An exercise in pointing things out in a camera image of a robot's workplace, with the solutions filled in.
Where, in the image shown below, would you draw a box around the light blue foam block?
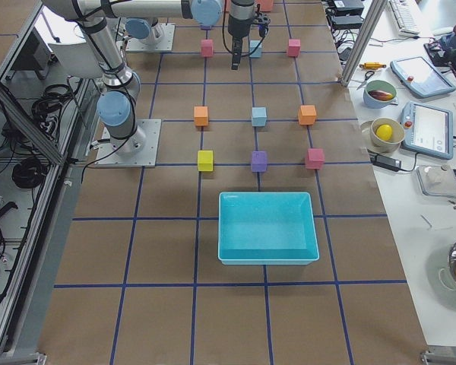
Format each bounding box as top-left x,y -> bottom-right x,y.
251,106 -> 267,127
249,40 -> 262,59

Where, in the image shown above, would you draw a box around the upper teach pendant tablet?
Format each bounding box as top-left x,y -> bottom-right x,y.
390,56 -> 456,99

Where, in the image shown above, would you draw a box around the yellow handled tool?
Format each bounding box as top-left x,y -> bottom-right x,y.
359,62 -> 387,71

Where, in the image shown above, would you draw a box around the orange foam block near arm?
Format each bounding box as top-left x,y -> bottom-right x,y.
193,106 -> 209,127

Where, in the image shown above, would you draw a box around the clear plastic container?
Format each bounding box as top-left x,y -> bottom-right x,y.
416,165 -> 456,198

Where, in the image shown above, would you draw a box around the teach pendant tablet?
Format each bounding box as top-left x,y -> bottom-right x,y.
390,56 -> 456,99
401,102 -> 454,160

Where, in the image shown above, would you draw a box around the yellow foam block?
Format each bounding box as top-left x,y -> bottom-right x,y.
197,150 -> 214,172

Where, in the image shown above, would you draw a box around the scissors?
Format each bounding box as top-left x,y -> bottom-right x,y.
357,70 -> 375,90

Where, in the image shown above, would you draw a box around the white keyboard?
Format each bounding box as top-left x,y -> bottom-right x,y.
387,0 -> 420,37

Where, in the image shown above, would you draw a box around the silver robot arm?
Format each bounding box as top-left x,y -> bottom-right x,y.
43,1 -> 270,156
125,17 -> 164,46

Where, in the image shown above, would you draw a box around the black power adapter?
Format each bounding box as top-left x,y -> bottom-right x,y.
370,154 -> 401,172

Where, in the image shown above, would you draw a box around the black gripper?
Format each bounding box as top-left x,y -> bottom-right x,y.
228,0 -> 270,70

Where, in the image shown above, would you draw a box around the aluminium frame post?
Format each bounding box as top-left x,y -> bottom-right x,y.
340,0 -> 387,87

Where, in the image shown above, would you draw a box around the turquoise plastic tray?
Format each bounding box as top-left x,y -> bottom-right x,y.
217,192 -> 320,265

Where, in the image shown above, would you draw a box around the blue bowl with food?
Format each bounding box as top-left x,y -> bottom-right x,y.
363,80 -> 397,109

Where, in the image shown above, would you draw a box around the pink foam block near tray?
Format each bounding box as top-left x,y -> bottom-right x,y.
305,148 -> 325,170

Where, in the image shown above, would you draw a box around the orange foam block far side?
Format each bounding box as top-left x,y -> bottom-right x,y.
298,105 -> 317,125

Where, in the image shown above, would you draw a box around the lower teach pendant tablet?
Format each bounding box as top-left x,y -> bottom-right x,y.
401,102 -> 454,160

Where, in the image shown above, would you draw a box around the yellow lemon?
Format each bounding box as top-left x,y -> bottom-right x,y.
375,124 -> 393,141

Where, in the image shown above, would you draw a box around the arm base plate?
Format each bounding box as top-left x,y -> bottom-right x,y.
125,23 -> 175,53
94,119 -> 162,168

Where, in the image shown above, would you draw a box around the beige bowl with lemon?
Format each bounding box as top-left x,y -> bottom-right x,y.
369,118 -> 405,153

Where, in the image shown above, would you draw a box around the pink foam block far corner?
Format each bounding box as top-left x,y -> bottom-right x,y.
287,38 -> 301,58

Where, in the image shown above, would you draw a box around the pink foam block centre row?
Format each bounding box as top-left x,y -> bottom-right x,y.
201,39 -> 214,58

